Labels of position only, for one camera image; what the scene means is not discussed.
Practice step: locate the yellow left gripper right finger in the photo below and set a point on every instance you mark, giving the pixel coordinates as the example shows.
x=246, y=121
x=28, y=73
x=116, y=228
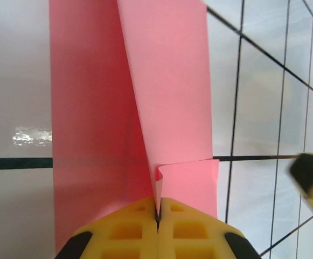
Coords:
x=167, y=242

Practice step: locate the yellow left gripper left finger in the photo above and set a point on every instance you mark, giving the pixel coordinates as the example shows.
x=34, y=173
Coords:
x=148, y=242

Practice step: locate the pink paper sheet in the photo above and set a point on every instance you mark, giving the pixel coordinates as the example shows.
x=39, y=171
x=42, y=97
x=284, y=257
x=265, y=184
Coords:
x=91, y=108

